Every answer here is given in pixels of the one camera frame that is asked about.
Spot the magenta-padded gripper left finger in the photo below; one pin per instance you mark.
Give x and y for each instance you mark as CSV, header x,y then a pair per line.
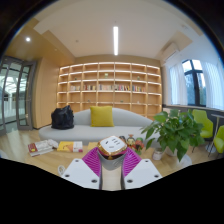
x,y
81,173

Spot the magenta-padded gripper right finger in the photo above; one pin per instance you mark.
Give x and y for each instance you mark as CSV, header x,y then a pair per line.
x,y
141,173

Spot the small white jar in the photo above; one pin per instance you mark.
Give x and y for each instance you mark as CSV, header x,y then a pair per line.
x,y
157,154

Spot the tan flat book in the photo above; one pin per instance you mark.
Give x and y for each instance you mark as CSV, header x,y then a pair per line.
x,y
92,146

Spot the yellow book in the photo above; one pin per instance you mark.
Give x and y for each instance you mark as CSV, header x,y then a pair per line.
x,y
68,146

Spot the colourful figurine set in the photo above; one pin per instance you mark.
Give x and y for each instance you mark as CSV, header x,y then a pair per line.
x,y
135,144

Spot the light grey curved sofa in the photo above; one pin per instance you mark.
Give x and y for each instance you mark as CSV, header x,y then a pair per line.
x,y
83,131

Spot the red and white book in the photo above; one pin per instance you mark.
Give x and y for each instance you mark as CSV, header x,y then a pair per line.
x,y
41,147

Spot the green potted plant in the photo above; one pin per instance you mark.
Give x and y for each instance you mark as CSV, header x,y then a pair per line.
x,y
173,131

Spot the black bag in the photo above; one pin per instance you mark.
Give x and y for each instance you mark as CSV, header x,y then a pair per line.
x,y
62,117

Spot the yellow cushion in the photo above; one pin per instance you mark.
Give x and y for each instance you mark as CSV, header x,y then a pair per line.
x,y
102,116

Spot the grey framed glass door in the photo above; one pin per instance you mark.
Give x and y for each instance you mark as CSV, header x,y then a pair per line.
x,y
23,95

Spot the dark framed window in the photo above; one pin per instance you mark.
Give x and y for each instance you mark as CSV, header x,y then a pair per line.
x,y
193,83

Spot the linear ceiling light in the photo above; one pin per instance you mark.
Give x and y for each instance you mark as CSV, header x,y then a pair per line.
x,y
115,40

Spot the round ceiling spotlight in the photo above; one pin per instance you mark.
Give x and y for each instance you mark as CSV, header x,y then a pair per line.
x,y
28,39

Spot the wooden wall shelf unit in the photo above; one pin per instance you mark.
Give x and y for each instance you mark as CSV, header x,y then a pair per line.
x,y
110,88

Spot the white wall air conditioner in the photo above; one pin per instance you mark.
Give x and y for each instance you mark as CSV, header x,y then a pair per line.
x,y
170,51

